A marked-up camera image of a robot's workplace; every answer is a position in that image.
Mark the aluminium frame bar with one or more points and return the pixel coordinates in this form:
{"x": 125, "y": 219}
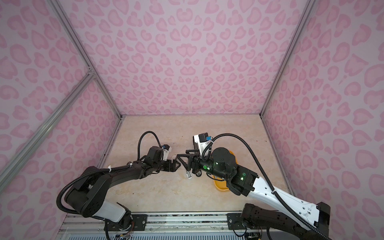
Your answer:
{"x": 15, "y": 165}

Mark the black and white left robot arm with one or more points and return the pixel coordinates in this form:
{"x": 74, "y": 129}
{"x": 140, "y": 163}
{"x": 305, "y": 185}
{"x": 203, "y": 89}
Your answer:
{"x": 86, "y": 195}

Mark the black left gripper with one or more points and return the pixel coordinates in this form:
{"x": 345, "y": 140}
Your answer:
{"x": 174, "y": 167}

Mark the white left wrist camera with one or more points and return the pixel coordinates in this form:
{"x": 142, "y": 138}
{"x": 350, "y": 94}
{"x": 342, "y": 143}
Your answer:
{"x": 166, "y": 150}

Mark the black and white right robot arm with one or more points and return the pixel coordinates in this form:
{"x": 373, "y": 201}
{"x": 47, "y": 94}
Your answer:
{"x": 305, "y": 220}

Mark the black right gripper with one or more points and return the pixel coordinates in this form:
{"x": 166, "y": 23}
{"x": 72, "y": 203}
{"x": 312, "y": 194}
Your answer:
{"x": 196, "y": 159}

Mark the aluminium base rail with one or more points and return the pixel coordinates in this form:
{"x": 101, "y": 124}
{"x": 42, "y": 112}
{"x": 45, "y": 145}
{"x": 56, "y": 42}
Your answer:
{"x": 169, "y": 226}

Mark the yellow plastic tray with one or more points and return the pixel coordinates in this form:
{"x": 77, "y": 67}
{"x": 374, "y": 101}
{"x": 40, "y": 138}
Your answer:
{"x": 225, "y": 183}

